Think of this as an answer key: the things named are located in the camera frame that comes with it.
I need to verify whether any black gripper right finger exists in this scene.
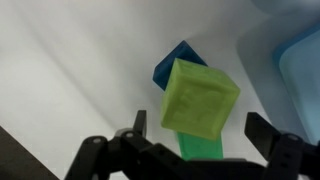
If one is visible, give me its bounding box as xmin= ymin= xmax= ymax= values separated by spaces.
xmin=244 ymin=112 xmax=320 ymax=180

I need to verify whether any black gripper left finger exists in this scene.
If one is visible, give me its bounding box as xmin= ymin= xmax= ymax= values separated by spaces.
xmin=64 ymin=109 xmax=154 ymax=180

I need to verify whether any yellow block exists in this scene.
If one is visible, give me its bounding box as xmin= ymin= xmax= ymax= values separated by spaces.
xmin=160 ymin=58 xmax=242 ymax=141

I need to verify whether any green block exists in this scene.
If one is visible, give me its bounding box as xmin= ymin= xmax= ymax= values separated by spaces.
xmin=175 ymin=130 xmax=224 ymax=162

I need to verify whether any dark blue block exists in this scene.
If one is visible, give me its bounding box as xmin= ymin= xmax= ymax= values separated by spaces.
xmin=152 ymin=40 xmax=208 ymax=92

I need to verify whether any blue toy sink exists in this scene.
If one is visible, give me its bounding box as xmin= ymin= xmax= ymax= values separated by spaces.
xmin=271 ymin=21 xmax=320 ymax=146

